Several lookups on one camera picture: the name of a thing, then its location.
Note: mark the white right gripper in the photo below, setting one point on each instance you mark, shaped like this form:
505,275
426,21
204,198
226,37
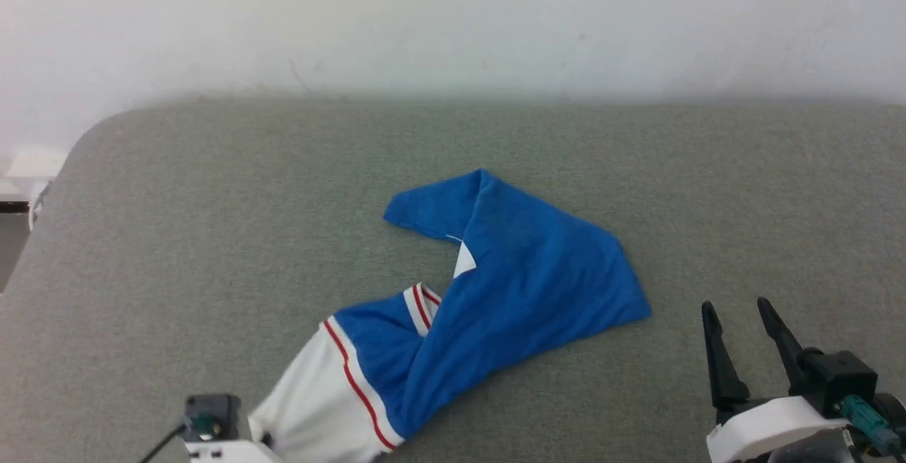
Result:
771,424

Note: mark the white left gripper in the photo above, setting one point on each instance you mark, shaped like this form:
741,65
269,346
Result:
226,452

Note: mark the blue shirt white red trim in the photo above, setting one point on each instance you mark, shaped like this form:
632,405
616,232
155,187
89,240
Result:
531,293

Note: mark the black baseboard strip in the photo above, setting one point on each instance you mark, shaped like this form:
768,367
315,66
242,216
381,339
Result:
13,206

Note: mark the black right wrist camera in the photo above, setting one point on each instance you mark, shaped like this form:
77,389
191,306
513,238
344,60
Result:
839,378

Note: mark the white wall outlet box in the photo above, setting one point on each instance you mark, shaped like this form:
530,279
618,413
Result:
32,166

